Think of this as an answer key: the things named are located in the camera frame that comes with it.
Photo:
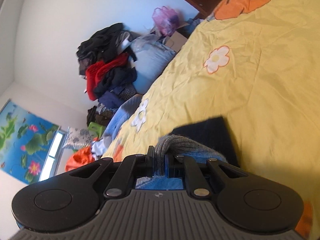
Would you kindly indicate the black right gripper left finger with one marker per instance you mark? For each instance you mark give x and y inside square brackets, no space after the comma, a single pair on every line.
[145,163]

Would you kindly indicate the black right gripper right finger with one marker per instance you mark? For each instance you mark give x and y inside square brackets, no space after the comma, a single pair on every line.
[173,166]

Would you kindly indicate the grey knit sweater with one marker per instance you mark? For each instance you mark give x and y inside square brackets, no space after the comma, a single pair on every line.
[201,140]

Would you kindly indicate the pile of dark clothes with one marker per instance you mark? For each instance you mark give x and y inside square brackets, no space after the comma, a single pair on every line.
[104,62]

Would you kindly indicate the orange cloth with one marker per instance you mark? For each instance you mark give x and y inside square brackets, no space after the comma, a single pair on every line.
[79,158]

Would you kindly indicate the green plastic stool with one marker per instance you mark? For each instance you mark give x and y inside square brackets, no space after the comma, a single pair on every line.
[96,128]

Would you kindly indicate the blue pillow bundle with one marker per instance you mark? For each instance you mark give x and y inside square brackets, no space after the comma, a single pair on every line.
[152,59]

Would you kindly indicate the cardboard box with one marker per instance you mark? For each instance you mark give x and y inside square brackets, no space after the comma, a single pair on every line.
[176,41]

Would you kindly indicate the yellow flowered bed quilt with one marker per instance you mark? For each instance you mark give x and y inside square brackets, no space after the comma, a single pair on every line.
[260,71]

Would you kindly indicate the pink plastic bag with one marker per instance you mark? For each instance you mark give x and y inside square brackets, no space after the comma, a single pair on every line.
[166,20]

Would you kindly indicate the lotus flower wall poster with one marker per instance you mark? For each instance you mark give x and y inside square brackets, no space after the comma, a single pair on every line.
[25,142]

